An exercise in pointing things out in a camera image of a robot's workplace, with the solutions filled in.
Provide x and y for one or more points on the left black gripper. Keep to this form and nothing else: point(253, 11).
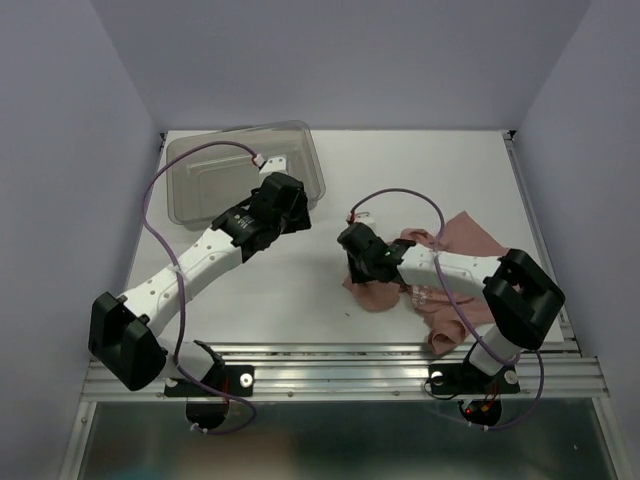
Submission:
point(300, 220)

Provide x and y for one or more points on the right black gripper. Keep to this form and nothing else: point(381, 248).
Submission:
point(356, 274)

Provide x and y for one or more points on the pink t shirt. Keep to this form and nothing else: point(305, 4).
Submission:
point(462, 235)

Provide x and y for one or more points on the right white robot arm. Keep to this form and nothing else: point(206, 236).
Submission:
point(522, 299)

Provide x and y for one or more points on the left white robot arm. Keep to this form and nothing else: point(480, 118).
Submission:
point(125, 329)

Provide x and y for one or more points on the clear plastic bin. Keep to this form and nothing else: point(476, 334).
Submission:
point(202, 186)

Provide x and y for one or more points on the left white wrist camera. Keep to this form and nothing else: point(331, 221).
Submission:
point(274, 164)

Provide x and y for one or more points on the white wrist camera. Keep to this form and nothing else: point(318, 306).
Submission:
point(274, 164)
point(361, 217)

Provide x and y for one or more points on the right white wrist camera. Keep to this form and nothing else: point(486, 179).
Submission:
point(361, 217)

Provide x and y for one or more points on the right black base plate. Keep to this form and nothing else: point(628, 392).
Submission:
point(446, 380)

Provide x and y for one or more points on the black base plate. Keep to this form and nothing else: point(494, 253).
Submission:
point(237, 380)
point(446, 380)

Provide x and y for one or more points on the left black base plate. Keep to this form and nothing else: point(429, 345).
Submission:
point(237, 380)

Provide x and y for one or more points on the aluminium rail frame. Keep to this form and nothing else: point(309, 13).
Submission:
point(286, 312)

